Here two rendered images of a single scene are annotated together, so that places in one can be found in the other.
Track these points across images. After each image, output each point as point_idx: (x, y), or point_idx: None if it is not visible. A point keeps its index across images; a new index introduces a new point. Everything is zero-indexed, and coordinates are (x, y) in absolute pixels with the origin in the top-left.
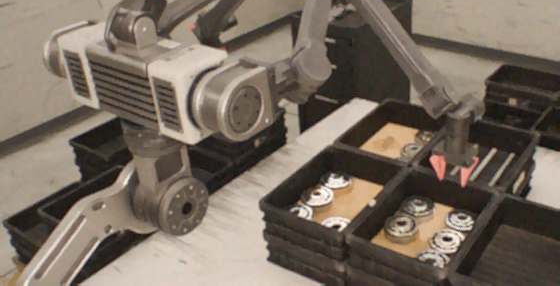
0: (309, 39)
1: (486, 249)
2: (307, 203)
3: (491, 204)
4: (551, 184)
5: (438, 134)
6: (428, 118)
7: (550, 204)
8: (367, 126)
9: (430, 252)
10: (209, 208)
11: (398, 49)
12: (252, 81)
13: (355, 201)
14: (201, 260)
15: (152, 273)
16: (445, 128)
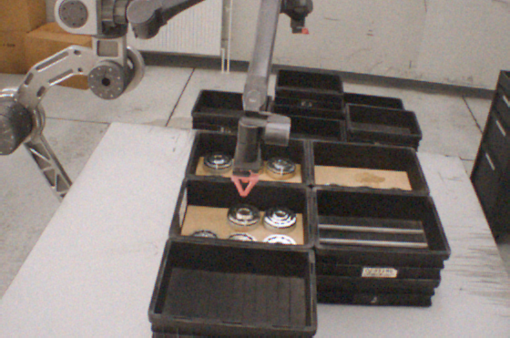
0: None
1: (257, 275)
2: None
3: (287, 245)
4: (454, 322)
5: (380, 189)
6: (418, 183)
7: (417, 329)
8: (367, 154)
9: (217, 237)
10: None
11: (252, 45)
12: None
13: None
14: (180, 156)
15: (155, 142)
16: (395, 191)
